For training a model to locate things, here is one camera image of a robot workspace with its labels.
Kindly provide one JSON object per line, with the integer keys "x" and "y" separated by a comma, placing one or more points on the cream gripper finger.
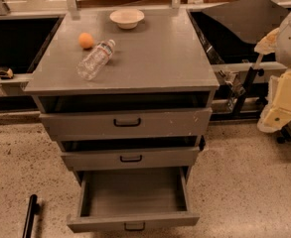
{"x": 277, "y": 113}
{"x": 268, "y": 44}

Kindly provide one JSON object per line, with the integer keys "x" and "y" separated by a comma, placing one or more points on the clear plastic water bottle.
{"x": 89, "y": 67}

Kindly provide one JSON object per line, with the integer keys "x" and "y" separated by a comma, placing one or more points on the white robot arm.
{"x": 283, "y": 50}

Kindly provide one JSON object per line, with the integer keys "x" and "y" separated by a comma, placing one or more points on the grey middle drawer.
{"x": 130, "y": 159}

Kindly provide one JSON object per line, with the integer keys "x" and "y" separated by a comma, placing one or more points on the grey drawer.
{"x": 133, "y": 200}
{"x": 130, "y": 159}
{"x": 126, "y": 125}

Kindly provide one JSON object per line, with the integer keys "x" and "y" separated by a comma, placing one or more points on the grey drawer cabinet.
{"x": 159, "y": 65}

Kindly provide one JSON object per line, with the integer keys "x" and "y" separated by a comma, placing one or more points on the grey bottom drawer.
{"x": 133, "y": 200}

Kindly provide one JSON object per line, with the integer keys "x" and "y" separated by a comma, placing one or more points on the grey top drawer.
{"x": 126, "y": 125}

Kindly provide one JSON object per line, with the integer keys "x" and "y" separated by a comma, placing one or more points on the black stand table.
{"x": 229, "y": 33}

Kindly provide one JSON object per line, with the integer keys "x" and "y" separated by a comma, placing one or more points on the white bowl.
{"x": 127, "y": 18}

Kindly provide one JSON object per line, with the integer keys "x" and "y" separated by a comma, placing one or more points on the orange fruit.
{"x": 85, "y": 40}

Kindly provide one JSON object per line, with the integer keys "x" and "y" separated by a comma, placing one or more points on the black bar on floor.
{"x": 33, "y": 208}

